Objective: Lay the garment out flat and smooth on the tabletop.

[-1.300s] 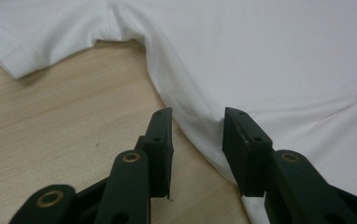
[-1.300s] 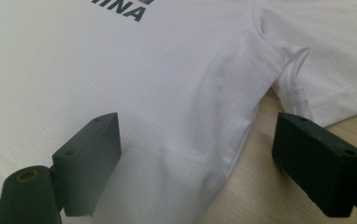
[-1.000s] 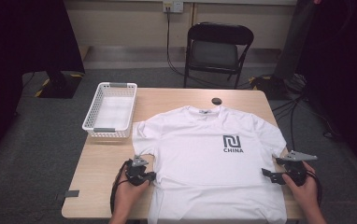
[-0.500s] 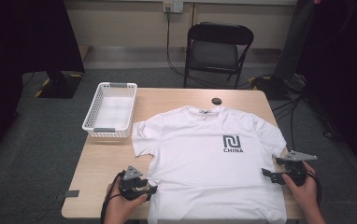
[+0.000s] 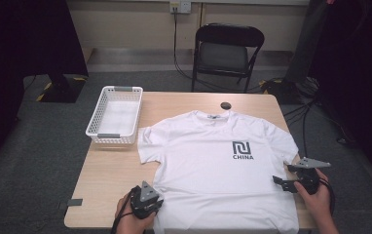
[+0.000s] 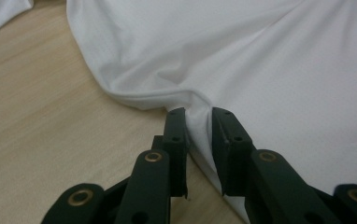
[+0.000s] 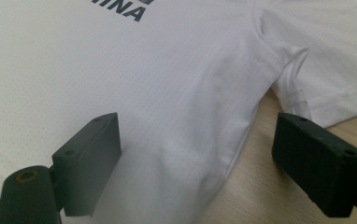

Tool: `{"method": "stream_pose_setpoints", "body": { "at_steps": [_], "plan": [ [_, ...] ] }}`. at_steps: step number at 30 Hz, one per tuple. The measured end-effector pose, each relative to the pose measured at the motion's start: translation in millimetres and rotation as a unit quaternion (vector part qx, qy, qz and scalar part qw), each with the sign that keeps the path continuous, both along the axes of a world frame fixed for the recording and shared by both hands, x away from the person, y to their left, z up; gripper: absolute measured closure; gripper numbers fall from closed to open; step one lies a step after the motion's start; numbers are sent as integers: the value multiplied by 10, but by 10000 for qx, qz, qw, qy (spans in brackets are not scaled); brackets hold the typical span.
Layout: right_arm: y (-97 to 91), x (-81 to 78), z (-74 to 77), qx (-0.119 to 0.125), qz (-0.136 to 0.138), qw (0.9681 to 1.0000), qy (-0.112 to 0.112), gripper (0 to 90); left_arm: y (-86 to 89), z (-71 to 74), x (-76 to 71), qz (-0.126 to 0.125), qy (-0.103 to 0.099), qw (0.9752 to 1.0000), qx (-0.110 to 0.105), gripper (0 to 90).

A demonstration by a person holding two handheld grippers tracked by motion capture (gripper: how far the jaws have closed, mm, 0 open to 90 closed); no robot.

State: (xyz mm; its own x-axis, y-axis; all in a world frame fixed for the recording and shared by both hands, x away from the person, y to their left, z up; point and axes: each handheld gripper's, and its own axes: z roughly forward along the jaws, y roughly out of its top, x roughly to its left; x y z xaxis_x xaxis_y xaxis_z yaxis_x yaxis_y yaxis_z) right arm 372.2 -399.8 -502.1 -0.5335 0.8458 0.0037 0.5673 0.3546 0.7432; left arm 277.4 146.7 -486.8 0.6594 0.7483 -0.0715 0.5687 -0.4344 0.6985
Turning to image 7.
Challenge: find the white t-shirt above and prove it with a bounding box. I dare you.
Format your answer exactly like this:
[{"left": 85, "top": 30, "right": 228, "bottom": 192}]
[{"left": 0, "top": 0, "right": 357, "bottom": 224}]

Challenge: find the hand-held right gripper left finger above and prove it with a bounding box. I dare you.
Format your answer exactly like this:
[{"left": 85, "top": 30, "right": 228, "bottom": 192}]
[{"left": 51, "top": 112, "right": 122, "bottom": 217}]

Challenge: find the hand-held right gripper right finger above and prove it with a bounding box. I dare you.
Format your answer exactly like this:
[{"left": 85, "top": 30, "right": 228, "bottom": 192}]
[{"left": 271, "top": 112, "right": 357, "bottom": 218}]

